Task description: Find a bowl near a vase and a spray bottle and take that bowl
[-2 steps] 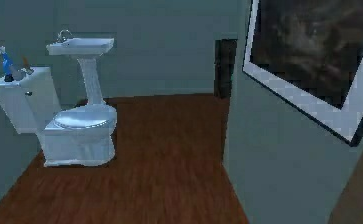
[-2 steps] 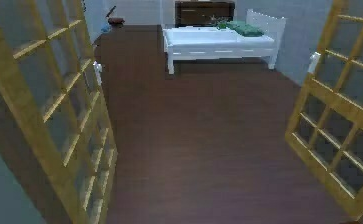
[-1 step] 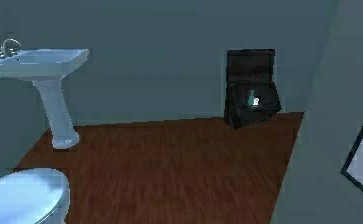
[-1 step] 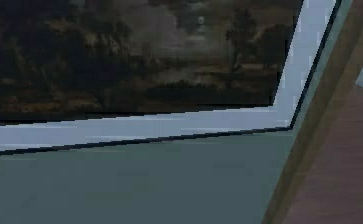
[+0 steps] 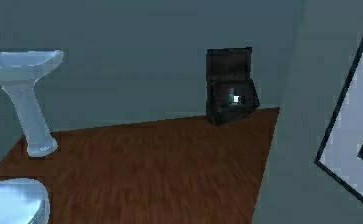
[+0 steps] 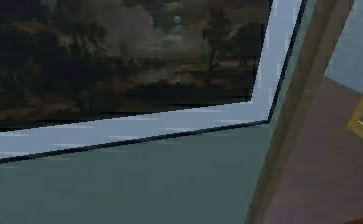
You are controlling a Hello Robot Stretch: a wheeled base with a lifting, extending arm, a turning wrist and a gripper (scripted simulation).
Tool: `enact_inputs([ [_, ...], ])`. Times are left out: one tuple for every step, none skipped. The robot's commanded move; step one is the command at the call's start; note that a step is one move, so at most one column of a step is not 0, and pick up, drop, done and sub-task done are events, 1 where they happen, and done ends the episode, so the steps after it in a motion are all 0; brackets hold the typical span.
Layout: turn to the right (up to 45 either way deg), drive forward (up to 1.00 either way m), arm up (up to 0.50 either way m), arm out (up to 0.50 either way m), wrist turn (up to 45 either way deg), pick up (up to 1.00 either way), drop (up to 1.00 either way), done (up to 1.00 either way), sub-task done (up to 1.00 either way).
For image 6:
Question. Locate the dark landscape painting white frame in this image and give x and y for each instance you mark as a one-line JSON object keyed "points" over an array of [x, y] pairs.
{"points": [[122, 66]]}

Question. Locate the brown wooden door frame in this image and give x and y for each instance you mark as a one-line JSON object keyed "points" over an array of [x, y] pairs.
{"points": [[299, 100]]}

